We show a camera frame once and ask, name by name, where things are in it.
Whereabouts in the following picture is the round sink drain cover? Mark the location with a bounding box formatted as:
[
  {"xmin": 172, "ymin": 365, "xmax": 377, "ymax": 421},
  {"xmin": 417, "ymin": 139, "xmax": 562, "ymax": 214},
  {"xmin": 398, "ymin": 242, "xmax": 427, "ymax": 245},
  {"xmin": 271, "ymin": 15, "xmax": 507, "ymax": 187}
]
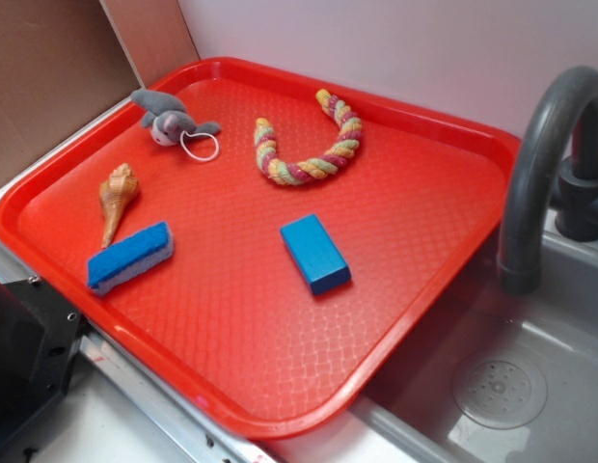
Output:
[{"xmin": 451, "ymin": 349, "xmax": 548, "ymax": 430}]

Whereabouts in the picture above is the grey plastic toy sink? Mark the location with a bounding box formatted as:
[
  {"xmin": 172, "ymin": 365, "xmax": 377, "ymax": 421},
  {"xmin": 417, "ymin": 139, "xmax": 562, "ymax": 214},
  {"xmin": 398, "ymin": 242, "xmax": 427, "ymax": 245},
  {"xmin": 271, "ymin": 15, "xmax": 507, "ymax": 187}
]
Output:
[{"xmin": 352, "ymin": 232, "xmax": 598, "ymax": 462}]

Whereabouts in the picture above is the multicolour twisted rope toy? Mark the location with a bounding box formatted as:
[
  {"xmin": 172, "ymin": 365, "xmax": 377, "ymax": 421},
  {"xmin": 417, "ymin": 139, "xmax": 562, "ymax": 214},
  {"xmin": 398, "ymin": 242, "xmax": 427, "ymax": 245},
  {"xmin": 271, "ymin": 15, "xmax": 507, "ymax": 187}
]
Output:
[{"xmin": 254, "ymin": 89, "xmax": 363, "ymax": 186}]

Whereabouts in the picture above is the tan spiral seashell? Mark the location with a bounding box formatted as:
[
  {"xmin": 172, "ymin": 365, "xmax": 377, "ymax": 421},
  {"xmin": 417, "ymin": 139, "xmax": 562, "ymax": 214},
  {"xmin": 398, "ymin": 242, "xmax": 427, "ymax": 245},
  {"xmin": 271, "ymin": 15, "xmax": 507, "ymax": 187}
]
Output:
[{"xmin": 98, "ymin": 163, "xmax": 139, "ymax": 249}]

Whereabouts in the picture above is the blue and white sponge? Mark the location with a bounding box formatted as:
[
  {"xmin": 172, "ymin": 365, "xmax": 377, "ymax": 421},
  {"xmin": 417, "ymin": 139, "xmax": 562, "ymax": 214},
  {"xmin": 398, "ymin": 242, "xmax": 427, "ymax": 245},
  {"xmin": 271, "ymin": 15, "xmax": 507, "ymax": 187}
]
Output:
[{"xmin": 87, "ymin": 222, "xmax": 175, "ymax": 296}]

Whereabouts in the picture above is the blue wooden block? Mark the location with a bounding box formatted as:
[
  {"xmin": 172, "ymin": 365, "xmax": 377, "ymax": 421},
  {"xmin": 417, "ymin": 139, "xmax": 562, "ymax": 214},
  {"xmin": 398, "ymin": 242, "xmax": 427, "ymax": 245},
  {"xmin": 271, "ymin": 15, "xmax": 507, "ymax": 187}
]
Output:
[{"xmin": 280, "ymin": 214, "xmax": 352, "ymax": 295}]

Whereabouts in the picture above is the brown cardboard panel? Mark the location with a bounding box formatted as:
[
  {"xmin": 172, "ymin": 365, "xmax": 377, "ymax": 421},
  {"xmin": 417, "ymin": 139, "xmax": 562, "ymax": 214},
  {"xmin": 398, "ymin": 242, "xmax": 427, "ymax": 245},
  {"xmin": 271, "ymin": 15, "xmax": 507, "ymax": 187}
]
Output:
[{"xmin": 0, "ymin": 1, "xmax": 199, "ymax": 190}]

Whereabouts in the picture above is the red plastic tray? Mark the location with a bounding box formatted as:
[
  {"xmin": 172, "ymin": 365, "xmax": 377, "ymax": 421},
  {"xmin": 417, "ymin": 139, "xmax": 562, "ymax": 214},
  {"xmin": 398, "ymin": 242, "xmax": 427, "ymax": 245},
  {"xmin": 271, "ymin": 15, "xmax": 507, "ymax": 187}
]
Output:
[{"xmin": 0, "ymin": 58, "xmax": 519, "ymax": 440}]

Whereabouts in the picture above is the grey plush elephant toy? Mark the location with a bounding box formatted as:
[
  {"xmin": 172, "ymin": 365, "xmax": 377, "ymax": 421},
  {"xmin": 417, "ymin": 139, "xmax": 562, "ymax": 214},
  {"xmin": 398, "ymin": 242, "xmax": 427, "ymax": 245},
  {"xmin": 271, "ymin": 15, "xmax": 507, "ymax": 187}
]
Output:
[{"xmin": 130, "ymin": 89, "xmax": 221, "ymax": 163}]

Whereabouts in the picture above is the grey curved toy faucet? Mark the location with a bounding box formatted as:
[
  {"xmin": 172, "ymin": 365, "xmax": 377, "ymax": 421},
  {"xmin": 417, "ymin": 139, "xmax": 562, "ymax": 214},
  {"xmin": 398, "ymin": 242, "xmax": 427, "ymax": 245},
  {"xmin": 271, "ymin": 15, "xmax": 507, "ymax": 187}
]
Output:
[{"xmin": 497, "ymin": 66, "xmax": 598, "ymax": 294}]

